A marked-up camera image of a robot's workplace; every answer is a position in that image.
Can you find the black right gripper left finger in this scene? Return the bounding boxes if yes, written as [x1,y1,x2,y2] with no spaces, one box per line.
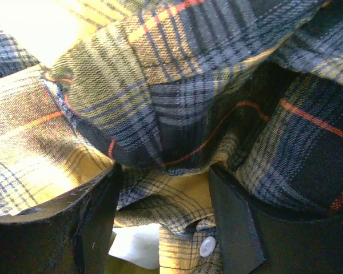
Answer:
[0,164,122,273]

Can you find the white shirt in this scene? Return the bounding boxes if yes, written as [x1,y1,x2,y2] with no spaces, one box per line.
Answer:
[109,223,160,269]

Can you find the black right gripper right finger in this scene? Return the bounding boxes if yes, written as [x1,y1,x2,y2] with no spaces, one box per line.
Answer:
[209,165,343,273]

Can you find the yellow black plaid shirt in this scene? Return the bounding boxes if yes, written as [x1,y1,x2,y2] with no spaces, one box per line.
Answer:
[0,1,343,273]

